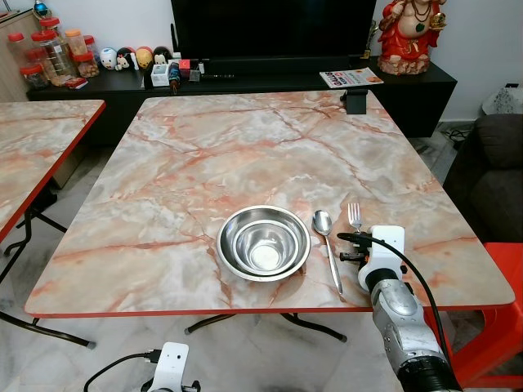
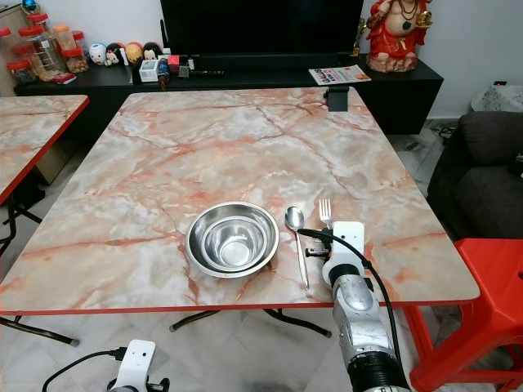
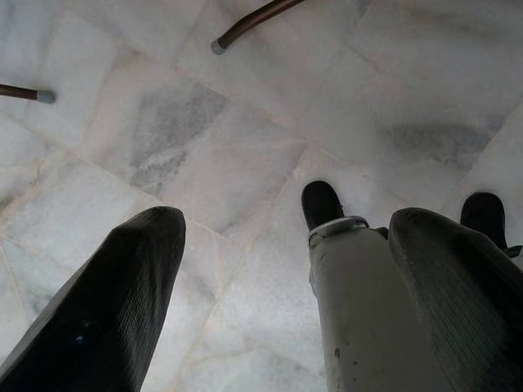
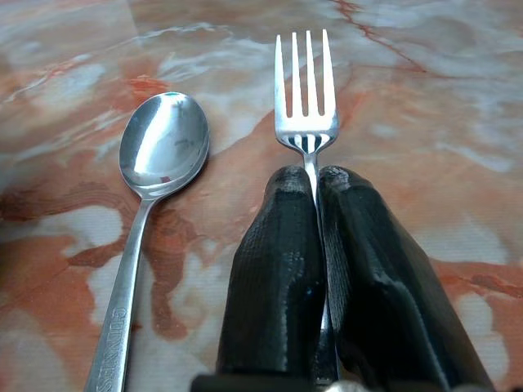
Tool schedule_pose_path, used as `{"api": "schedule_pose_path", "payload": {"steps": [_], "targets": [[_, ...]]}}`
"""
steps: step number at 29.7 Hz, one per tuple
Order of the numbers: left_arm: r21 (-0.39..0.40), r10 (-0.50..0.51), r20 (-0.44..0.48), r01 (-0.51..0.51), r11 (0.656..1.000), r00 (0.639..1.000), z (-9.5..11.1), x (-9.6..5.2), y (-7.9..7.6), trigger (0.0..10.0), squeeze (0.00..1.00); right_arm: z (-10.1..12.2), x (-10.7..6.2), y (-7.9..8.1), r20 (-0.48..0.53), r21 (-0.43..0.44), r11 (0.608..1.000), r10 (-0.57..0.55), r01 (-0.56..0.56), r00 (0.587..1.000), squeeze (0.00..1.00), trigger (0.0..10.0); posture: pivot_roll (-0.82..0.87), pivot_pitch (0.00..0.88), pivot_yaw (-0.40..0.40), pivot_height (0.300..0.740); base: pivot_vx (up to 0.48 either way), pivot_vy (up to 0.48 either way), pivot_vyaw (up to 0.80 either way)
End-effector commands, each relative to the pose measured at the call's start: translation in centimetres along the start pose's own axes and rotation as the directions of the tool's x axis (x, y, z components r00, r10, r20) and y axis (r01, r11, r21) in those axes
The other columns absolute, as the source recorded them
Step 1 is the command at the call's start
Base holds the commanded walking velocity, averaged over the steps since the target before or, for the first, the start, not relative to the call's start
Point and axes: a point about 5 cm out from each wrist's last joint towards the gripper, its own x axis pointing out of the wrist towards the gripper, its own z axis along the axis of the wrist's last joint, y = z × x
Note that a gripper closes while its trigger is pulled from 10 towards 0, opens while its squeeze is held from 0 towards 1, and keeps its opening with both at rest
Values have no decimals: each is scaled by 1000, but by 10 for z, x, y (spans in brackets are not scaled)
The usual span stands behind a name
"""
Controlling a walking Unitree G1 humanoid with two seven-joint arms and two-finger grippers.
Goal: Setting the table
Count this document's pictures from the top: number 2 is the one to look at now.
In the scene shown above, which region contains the silver metal fork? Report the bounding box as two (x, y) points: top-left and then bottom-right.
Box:
(319, 198), (335, 230)

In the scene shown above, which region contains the silver metal spoon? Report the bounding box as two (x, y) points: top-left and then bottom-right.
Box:
(284, 207), (311, 292)

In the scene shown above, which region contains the small steel bowl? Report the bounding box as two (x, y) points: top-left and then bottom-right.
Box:
(200, 217), (268, 271)

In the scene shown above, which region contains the large steel bowl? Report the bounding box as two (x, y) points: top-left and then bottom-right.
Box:
(185, 202), (280, 278)

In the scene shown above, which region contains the marble folding table red edge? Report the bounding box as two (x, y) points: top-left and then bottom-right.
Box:
(0, 86), (481, 337)
(0, 94), (91, 337)

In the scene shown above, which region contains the black table clamp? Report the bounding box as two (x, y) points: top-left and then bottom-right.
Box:
(325, 86), (354, 112)

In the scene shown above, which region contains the colourful printed magazine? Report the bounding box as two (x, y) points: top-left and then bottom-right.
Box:
(309, 65), (373, 86)

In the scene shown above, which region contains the dark grey sofa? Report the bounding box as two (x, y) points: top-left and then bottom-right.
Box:
(427, 112), (523, 242)

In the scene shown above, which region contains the red plastic stool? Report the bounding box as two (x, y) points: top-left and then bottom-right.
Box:
(405, 237), (523, 392)

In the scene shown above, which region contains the red laughing buddha statue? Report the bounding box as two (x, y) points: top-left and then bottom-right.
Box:
(364, 0), (434, 73)

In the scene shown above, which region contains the black flat television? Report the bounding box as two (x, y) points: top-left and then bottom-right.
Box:
(160, 0), (364, 57)

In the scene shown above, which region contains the small white box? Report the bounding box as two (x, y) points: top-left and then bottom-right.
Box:
(141, 61), (172, 83)

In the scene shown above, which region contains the black and red figurine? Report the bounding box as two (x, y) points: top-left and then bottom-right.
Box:
(143, 41), (163, 63)

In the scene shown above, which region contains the small clear jar red lid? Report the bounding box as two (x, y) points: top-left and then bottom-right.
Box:
(8, 59), (35, 84)

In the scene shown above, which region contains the yellow round figurine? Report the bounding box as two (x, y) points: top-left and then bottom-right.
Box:
(125, 42), (144, 65)

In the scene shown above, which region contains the black and white figurine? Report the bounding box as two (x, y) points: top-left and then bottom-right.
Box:
(106, 42), (126, 66)

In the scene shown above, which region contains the big clear jar red lid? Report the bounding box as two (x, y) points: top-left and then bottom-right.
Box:
(19, 24), (68, 80)

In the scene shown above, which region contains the white round figurine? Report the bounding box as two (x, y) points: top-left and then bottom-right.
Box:
(90, 42), (109, 66)

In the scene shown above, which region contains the clear jar orange lid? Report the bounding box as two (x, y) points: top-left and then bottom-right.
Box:
(53, 24), (76, 51)

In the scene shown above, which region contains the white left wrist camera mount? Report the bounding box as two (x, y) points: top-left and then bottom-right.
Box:
(116, 340), (163, 392)

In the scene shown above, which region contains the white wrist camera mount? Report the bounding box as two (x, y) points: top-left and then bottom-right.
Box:
(116, 340), (163, 392)
(321, 220), (367, 287)

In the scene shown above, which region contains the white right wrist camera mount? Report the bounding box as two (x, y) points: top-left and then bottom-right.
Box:
(321, 220), (367, 287)

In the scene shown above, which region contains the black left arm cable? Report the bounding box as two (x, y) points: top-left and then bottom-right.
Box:
(42, 349), (127, 392)

